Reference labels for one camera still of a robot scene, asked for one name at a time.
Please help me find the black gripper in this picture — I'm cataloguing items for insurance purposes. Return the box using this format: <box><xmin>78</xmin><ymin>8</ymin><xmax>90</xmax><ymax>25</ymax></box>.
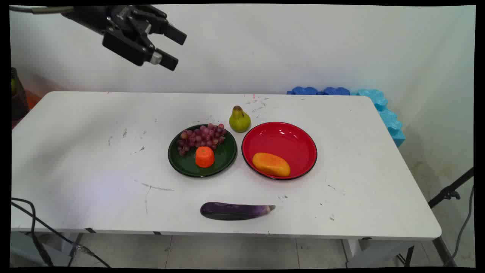
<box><xmin>61</xmin><ymin>5</ymin><xmax>188</xmax><ymax>72</ymax></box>

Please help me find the orange persimmon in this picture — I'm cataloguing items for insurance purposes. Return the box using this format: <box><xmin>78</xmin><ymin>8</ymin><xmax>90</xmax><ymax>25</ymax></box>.
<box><xmin>195</xmin><ymin>146</ymin><xmax>216</xmax><ymax>168</ymax></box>

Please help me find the red grape bunch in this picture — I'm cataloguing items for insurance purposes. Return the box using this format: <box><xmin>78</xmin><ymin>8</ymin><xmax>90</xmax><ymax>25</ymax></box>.
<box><xmin>177</xmin><ymin>123</ymin><xmax>227</xmax><ymax>157</ymax></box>

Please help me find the orange object behind table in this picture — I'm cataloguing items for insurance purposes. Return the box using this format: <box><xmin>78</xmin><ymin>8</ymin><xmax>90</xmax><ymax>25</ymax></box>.
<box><xmin>26</xmin><ymin>89</ymin><xmax>42</xmax><ymax>111</ymax></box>

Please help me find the green pear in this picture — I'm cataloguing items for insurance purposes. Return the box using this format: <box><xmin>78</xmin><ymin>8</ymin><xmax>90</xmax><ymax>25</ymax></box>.
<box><xmin>229</xmin><ymin>105</ymin><xmax>252</xmax><ymax>133</ymax></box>

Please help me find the dark bottle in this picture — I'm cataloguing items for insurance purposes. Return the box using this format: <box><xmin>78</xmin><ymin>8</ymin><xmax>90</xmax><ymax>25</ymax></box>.
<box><xmin>11</xmin><ymin>67</ymin><xmax>30</xmax><ymax>122</ymax></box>

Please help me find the dark green plate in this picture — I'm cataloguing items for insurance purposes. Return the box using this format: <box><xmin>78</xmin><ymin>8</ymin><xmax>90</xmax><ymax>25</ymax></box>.
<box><xmin>168</xmin><ymin>124</ymin><xmax>238</xmax><ymax>178</ymax></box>

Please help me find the dark blue foam mat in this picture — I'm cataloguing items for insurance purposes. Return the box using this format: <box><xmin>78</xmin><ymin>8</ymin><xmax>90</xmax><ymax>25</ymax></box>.
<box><xmin>321</xmin><ymin>87</ymin><xmax>351</xmax><ymax>96</ymax></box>
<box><xmin>287</xmin><ymin>86</ymin><xmax>319</xmax><ymax>96</ymax></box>

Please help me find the red plate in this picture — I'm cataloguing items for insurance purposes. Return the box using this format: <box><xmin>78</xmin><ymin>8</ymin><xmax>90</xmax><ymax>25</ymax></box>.
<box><xmin>241</xmin><ymin>121</ymin><xmax>318</xmax><ymax>180</ymax></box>

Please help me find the orange yellow mango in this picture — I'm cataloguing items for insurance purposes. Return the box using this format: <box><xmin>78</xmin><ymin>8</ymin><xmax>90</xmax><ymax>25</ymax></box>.
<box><xmin>252</xmin><ymin>152</ymin><xmax>291</xmax><ymax>177</ymax></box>

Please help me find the purple eggplant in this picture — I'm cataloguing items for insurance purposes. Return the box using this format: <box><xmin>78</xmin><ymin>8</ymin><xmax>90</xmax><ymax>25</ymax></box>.
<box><xmin>200</xmin><ymin>202</ymin><xmax>276</xmax><ymax>221</ymax></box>

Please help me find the light blue foam mat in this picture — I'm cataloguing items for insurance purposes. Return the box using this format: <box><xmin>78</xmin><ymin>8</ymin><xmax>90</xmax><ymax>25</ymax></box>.
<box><xmin>350</xmin><ymin>88</ymin><xmax>406</xmax><ymax>148</ymax></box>

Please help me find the black tripod stand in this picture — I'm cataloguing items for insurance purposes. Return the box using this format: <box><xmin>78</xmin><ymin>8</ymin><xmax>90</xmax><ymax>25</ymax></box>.
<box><xmin>427</xmin><ymin>167</ymin><xmax>474</xmax><ymax>267</ymax></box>

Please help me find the black floor cable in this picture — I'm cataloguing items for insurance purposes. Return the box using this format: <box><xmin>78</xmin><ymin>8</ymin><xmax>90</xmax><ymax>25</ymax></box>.
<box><xmin>11</xmin><ymin>202</ymin><xmax>111</xmax><ymax>268</ymax></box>
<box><xmin>11</xmin><ymin>197</ymin><xmax>54</xmax><ymax>267</ymax></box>

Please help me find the grey table leg frame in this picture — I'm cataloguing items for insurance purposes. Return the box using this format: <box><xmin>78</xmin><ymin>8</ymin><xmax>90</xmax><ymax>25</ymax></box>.
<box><xmin>342</xmin><ymin>238</ymin><xmax>415</xmax><ymax>268</ymax></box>
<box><xmin>11</xmin><ymin>231</ymin><xmax>82</xmax><ymax>267</ymax></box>

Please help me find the grey hanging cable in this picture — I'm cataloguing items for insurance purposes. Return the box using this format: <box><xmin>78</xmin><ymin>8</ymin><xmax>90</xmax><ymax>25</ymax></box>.
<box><xmin>443</xmin><ymin>185</ymin><xmax>475</xmax><ymax>267</ymax></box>

